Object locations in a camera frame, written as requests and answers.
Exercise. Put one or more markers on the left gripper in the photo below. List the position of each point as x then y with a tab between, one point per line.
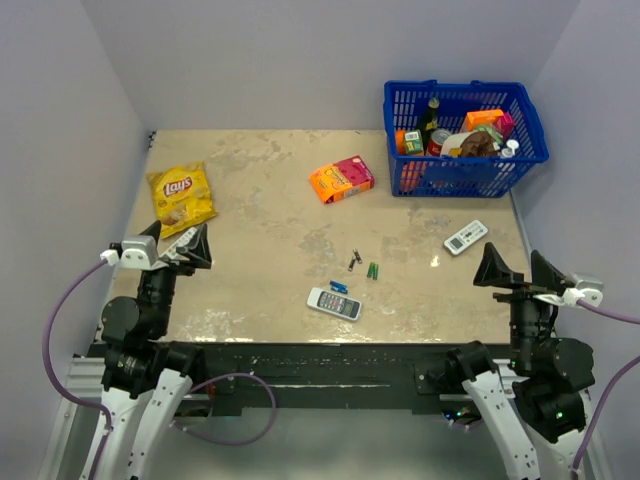
198	254

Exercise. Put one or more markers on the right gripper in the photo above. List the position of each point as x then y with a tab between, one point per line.
545	277

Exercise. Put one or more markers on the white long remote control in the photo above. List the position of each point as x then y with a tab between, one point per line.
174	251

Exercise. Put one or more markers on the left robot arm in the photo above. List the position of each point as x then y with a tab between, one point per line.
144	379

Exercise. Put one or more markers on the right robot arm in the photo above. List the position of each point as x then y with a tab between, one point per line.
538	421

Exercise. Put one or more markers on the small white remote control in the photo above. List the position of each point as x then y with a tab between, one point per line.
465	238

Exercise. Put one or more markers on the grey-faced remote control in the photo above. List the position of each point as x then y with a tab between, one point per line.
334	304

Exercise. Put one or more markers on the yellow Lays chips bag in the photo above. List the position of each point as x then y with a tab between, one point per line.
182	197

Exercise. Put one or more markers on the white bottle cap item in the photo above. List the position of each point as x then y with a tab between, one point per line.
509	149

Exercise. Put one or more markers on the brown snack packet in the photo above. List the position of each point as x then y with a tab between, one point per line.
475	144

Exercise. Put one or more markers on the orange pink box in basket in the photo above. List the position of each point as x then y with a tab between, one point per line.
495	122

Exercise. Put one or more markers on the blue battery right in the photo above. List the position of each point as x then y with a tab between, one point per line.
338	285

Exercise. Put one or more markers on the blue battery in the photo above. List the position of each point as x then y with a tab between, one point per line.
338	289
338	285

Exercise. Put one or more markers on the blue battery left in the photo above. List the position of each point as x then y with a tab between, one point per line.
338	289

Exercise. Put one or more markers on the green yellow carton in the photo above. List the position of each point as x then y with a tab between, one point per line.
413	143

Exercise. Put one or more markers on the dark glass bottle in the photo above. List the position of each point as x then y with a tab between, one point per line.
428	122

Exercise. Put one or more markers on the orange pink sponge box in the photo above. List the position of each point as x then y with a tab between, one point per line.
340	180

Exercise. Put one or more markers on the blue plastic basket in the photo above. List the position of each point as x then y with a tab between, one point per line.
405	102

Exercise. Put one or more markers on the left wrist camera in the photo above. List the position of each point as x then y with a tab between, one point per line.
137	252

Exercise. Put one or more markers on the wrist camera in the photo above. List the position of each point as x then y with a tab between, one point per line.
137	252
587	288

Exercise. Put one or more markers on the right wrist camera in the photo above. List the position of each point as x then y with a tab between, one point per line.
587	288

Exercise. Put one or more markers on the black table front rail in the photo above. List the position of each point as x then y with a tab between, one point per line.
351	376

